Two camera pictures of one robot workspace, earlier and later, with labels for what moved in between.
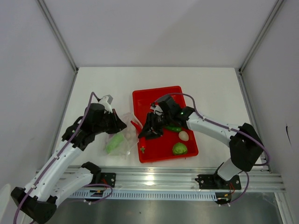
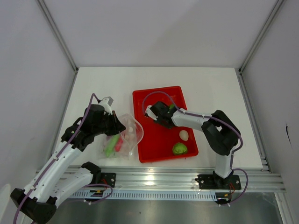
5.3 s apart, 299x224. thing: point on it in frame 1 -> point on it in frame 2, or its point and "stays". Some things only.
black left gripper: x=118 y=124 stays
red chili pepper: x=142 y=139 -> x=118 y=143
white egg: x=183 y=136 stays
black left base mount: x=108 y=178 stays
